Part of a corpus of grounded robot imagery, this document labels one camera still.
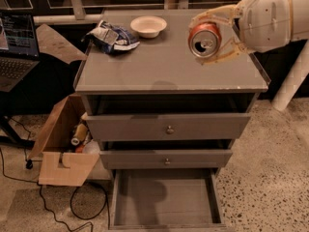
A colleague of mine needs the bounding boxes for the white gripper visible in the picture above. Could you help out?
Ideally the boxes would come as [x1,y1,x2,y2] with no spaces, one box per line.
[188,0,292,65]

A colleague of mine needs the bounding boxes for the red coke can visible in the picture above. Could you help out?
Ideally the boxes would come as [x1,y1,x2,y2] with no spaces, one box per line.
[188,22,222,58]

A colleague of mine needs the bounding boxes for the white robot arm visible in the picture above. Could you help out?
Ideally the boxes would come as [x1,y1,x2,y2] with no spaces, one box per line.
[187,0,309,64]

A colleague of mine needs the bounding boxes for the black laptop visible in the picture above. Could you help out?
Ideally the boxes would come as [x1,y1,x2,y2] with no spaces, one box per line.
[0,11,40,92]

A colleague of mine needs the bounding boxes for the black floor cable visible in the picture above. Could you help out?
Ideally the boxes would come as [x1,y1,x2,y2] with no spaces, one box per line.
[0,116,111,232]

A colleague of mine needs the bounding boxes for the grey top drawer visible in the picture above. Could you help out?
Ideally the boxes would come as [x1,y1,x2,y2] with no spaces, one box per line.
[86,113,250,142]

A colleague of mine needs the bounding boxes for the white paper bowl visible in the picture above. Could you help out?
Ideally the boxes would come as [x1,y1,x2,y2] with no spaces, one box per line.
[130,16,167,39]

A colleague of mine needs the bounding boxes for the white window rail frame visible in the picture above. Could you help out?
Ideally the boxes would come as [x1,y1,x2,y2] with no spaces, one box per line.
[32,0,291,25]

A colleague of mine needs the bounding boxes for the grey middle drawer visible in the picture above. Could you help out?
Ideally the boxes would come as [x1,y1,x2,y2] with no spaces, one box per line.
[100,150,233,169]

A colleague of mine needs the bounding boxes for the white diagonal post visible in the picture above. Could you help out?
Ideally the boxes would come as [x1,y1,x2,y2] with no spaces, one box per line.
[271,41,309,111]

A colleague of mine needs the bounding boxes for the grey drawer cabinet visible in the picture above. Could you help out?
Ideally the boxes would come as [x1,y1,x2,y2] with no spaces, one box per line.
[72,9,272,179]

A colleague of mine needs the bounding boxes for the yellow bottle in box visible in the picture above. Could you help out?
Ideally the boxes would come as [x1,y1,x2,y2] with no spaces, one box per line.
[70,124,88,146]

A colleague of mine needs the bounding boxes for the blue white chip bag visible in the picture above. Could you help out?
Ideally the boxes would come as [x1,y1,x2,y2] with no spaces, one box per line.
[83,20,140,54]

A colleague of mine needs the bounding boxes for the grey open bottom drawer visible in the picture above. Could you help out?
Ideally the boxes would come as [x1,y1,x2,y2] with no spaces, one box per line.
[109,169,228,232]

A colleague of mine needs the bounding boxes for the brown cardboard box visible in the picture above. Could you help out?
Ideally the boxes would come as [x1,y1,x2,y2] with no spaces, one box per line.
[28,94,99,187]

